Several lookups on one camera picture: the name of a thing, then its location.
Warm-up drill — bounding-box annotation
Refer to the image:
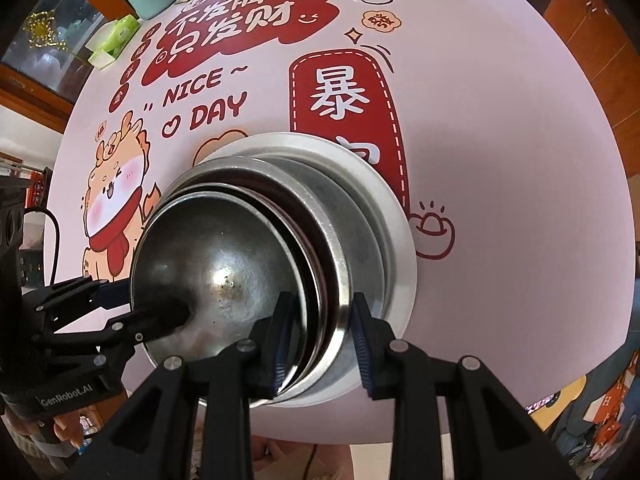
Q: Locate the small steel bowl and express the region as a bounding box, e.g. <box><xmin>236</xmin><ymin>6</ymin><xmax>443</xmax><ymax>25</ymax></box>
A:
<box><xmin>130</xmin><ymin>191</ymin><xmax>320</xmax><ymax>390</ymax></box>

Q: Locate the medium steel bowl pink base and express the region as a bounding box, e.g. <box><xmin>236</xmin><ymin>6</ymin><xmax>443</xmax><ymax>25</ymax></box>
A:
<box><xmin>131</xmin><ymin>181</ymin><xmax>334</xmax><ymax>401</ymax></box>

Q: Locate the white paper plate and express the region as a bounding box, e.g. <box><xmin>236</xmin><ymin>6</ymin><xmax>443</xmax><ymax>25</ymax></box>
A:
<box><xmin>200</xmin><ymin>132</ymin><xmax>418</xmax><ymax>408</ymax></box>

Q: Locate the large steel bowl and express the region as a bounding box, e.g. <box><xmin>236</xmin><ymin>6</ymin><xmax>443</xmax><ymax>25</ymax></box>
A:
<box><xmin>158</xmin><ymin>156</ymin><xmax>359</xmax><ymax>406</ymax></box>

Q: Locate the left hand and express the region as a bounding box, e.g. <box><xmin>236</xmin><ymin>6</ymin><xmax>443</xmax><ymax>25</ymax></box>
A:
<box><xmin>1</xmin><ymin>405</ymin><xmax>105</xmax><ymax>462</ymax></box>

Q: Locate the green tissue pack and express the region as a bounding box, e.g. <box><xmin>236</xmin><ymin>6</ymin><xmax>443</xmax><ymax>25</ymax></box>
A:
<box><xmin>86</xmin><ymin>14</ymin><xmax>141</xmax><ymax>70</ymax></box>

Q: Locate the wooden glass sliding door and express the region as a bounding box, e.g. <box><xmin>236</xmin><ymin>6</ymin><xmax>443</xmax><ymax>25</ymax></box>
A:
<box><xmin>1</xmin><ymin>0</ymin><xmax>137</xmax><ymax>133</ymax></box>

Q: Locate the pink printed tablecloth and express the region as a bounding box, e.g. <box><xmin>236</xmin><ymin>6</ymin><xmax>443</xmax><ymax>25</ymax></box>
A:
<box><xmin>44</xmin><ymin>0</ymin><xmax>634</xmax><ymax>404</ymax></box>

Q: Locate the wooden cabinet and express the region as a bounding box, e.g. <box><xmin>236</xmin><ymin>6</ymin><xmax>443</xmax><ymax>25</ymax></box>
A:
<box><xmin>544</xmin><ymin>0</ymin><xmax>640</xmax><ymax>177</ymax></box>

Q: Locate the black cable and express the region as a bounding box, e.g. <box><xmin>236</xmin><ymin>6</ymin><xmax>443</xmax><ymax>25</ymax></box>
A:
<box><xmin>22</xmin><ymin>206</ymin><xmax>62</xmax><ymax>288</ymax></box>

